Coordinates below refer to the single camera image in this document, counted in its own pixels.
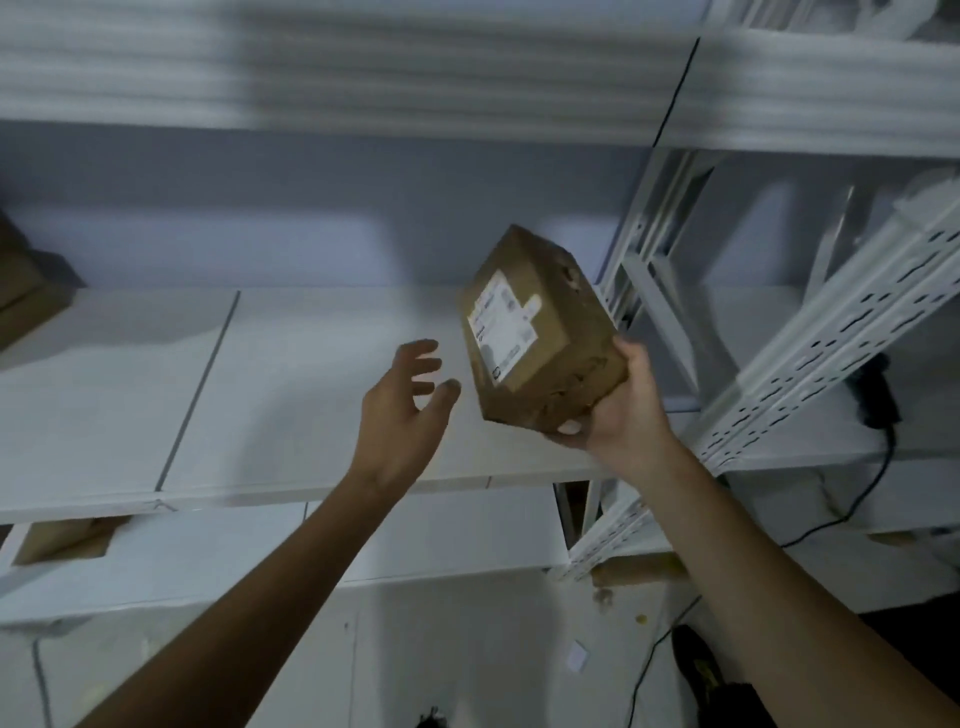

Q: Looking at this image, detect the flat brown cardboard box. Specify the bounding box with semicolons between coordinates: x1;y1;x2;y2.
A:
13;516;115;567

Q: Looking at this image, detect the person's right hand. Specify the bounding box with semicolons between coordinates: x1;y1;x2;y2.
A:
540;337;681;483

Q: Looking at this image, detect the person's black shoe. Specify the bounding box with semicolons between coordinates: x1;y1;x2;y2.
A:
671;624;730;710

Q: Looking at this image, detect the plain brown cardboard box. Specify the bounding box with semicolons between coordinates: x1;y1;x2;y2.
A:
0;210;78;354

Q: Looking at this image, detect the thin black floor cable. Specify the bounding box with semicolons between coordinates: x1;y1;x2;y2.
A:
624;594;704;728

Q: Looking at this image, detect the brown cardboard piece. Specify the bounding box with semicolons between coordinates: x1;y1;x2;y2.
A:
591;553;687;591

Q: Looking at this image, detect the black adapter cable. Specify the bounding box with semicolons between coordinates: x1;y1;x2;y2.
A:
778;423;899;550

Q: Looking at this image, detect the wide white shelving unit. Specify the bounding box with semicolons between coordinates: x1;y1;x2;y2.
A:
0;0;706;633

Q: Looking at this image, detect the brown cardboard box white label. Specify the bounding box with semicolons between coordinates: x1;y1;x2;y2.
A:
458;223;630;437

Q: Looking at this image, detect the grey cable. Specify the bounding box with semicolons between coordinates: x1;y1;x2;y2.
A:
28;636;55;728

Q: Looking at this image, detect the person's right forearm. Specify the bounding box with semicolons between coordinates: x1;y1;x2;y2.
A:
600;441;960;728

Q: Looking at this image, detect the narrow white shelving unit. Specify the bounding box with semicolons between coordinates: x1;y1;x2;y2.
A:
553;0;960;594

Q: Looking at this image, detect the white perforated metal post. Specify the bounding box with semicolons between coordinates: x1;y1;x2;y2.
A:
684;168;960;475

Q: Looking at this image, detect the person's left forearm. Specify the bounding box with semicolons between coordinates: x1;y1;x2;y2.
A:
75;472;410;728

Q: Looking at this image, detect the person's left hand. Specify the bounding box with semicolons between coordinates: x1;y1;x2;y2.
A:
357;339;463;498

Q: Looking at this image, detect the black power adapter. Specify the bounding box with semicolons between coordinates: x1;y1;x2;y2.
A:
846;355;903;431

